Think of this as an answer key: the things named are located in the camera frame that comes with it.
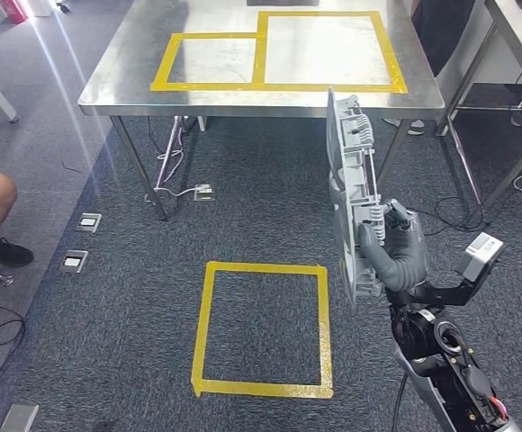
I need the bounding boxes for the small yellow tape rectangle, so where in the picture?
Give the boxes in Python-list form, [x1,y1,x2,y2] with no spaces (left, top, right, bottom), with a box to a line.
[150,32,267,93]

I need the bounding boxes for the large yellow tape rectangle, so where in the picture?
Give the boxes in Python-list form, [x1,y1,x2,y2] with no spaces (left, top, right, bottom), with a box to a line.
[252,10,409,95]

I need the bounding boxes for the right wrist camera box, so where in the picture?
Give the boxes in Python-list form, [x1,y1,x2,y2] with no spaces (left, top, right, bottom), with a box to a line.
[461,232,505,284]

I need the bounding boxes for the pink white hanging cable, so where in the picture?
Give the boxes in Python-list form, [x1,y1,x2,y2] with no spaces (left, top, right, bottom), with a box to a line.
[155,116,186,192]

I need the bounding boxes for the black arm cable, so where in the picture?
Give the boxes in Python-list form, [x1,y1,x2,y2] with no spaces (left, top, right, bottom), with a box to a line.
[391,372,409,432]

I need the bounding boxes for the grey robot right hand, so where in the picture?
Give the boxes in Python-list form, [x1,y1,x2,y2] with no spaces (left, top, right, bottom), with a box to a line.
[357,199,428,293]

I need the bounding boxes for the yellow floor tape outline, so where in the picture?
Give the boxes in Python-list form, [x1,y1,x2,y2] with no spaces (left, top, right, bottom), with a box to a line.
[190,261,334,400]

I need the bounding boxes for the silver wheel hubcap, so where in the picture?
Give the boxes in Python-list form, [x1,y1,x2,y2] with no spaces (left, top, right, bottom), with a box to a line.
[326,87,385,311]

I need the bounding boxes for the small steel table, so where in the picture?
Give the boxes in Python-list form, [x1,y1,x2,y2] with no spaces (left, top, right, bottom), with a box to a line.
[78,0,446,221]

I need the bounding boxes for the red fire extinguisher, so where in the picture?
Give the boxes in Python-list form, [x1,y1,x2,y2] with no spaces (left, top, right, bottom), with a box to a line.
[0,0,28,25]

